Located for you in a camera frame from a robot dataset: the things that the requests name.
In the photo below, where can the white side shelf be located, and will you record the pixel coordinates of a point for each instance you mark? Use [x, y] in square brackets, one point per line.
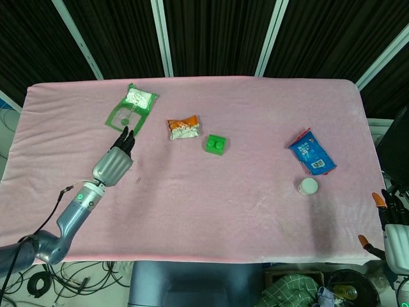
[378, 128]

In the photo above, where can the green checked cloth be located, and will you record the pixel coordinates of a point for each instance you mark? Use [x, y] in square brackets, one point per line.
[294, 288]

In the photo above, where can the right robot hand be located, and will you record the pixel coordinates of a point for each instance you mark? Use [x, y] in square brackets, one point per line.
[396, 240]

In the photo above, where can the green wet wipe packet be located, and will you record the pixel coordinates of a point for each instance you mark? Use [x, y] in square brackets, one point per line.
[140, 99]

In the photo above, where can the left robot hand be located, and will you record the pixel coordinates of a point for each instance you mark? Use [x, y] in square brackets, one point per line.
[112, 166]

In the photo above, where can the green toy brick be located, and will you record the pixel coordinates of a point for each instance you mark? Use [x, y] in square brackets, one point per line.
[214, 145]

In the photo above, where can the blue snack bag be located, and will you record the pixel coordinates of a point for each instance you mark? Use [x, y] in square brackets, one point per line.
[311, 153]

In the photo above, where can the black curtain panel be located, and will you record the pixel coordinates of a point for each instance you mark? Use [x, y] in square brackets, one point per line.
[118, 35]
[335, 35]
[32, 48]
[217, 35]

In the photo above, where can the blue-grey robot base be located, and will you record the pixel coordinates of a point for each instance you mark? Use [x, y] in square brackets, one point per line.
[191, 284]

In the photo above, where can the yellow bottle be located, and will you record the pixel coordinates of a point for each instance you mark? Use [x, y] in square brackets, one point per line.
[346, 291]

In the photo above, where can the black monitor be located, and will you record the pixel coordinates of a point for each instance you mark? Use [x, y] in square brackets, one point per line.
[394, 150]

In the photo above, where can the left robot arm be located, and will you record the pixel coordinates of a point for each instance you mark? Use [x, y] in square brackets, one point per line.
[68, 220]

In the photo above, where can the pink table cloth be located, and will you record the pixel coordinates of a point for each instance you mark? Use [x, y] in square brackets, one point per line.
[207, 208]

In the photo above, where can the white plastic jar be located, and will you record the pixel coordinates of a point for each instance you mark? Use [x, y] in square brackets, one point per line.
[308, 186]

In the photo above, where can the white partition post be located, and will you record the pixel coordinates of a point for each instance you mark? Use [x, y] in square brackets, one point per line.
[270, 38]
[9, 100]
[380, 60]
[162, 38]
[80, 41]

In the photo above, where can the black trash bin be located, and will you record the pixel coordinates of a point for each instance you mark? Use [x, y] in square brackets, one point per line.
[367, 281]

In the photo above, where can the orange silver snack wrapper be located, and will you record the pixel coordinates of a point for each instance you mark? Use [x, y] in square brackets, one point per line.
[183, 128]

